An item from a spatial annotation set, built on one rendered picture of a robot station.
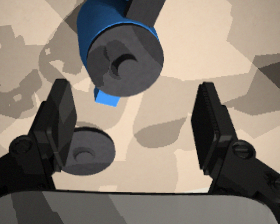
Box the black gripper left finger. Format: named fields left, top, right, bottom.
left=0, top=79, right=77, bottom=195

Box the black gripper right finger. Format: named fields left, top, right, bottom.
left=191, top=82, right=280, bottom=224

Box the black round disk with center stud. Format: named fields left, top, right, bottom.
left=62, top=127, right=116, bottom=176

